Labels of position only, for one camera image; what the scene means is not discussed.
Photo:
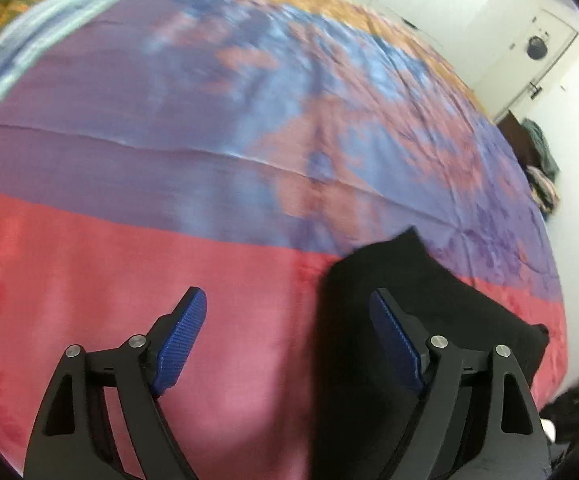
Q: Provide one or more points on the black pants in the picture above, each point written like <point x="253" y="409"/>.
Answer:
<point x="361" y="408"/>

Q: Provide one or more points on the pile of clothes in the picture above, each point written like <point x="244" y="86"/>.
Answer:
<point x="542" y="173"/>

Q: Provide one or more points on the white door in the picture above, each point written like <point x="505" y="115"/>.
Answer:
<point x="504" y="86"/>

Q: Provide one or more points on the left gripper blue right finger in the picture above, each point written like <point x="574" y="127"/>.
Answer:
<point x="474" y="417"/>

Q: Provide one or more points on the colourful floral bedspread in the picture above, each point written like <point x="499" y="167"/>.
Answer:
<point x="242" y="147"/>

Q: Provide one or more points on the black door handle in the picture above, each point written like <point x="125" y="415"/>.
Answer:
<point x="534" y="90"/>

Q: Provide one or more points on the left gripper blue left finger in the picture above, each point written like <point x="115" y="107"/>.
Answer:
<point x="73" y="437"/>

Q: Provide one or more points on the dark wooden side table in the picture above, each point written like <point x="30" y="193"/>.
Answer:
<point x="520" y="141"/>

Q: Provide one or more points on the dark round door hanger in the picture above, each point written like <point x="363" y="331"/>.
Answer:
<point x="537" y="48"/>

